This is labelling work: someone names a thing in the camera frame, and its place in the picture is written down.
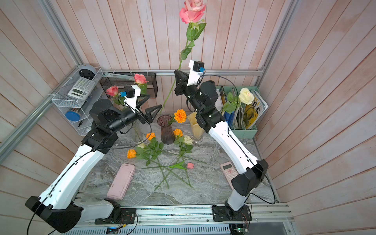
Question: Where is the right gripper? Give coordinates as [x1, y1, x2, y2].
[176, 71, 206, 118]

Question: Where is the small orange rose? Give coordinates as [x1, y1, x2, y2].
[146, 132, 156, 141]

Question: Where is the orange marigold flower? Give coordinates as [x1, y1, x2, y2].
[168, 109, 187, 125]

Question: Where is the large orange rose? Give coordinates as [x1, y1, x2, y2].
[127, 149, 169, 188]

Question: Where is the pink rose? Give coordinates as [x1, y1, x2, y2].
[158, 0, 207, 115]
[134, 73, 147, 95]

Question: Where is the cream white rose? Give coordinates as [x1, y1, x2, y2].
[222, 88, 254, 114]

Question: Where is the pink rose flower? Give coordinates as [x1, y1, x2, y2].
[106, 86, 125, 106]

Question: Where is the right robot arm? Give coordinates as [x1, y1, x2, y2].
[174, 70, 268, 213]

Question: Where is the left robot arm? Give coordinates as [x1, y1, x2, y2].
[25, 99, 162, 234]

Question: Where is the clear glass vase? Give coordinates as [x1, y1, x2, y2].
[129, 120, 143, 143]

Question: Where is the purple glass vase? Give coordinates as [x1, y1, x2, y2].
[157, 115, 175, 145]

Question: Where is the yellow glass vase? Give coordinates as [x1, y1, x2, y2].
[187, 112, 205, 143]

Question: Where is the green file organizer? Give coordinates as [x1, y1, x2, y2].
[216, 86, 268, 139]

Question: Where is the pink tulip flower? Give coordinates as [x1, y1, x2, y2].
[143, 161, 194, 170]

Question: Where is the yellow magazine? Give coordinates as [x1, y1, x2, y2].
[243, 90, 268, 130]

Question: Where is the white calculator on shelf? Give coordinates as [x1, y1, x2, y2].
[68, 77, 96, 100]

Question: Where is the blue lid jar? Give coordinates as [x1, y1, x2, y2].
[65, 108, 81, 122]

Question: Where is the round black white device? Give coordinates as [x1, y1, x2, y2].
[79, 65, 97, 80]

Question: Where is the pink pencil case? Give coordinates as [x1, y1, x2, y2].
[107, 164, 136, 201]

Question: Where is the pink calculator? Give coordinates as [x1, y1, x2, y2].
[220, 162, 239, 190]

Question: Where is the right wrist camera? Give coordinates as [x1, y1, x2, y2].
[187, 60, 205, 86]

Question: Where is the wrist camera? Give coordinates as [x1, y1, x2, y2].
[118, 85, 141, 109]
[187, 60, 205, 86]

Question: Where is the black wire basket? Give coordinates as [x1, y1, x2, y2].
[100, 72, 158, 99]

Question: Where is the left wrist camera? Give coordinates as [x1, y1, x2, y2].
[118, 85, 141, 109]

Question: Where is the white wire shelf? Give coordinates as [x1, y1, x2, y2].
[52, 67, 104, 136]

